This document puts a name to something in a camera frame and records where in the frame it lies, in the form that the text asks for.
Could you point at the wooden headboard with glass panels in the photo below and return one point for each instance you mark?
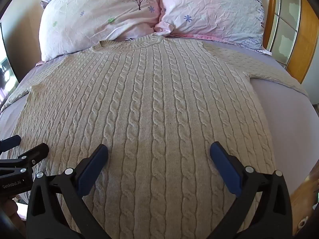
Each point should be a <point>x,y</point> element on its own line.
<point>307,42</point>

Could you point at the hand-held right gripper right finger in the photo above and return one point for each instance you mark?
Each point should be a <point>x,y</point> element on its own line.
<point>225,168</point>

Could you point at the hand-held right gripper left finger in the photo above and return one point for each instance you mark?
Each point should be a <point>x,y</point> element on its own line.
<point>94,163</point>

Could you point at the lavender bed sheet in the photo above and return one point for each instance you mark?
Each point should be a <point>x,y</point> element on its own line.
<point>279,114</point>

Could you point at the person's left hand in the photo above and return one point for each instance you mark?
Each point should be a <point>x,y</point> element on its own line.
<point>13,211</point>

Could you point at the small white object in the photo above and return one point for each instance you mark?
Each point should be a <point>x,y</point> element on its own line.
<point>302,223</point>

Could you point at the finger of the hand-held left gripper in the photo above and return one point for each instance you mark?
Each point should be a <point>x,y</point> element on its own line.
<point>11,141</point>
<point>37,151</point>

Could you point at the pink pillow with flower print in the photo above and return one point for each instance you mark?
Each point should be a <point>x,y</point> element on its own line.
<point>211,10</point>

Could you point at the bright window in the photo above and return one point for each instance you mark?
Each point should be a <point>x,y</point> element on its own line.
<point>6,72</point>

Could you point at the pink pillow with tree print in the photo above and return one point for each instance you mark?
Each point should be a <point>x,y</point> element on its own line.
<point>99,17</point>

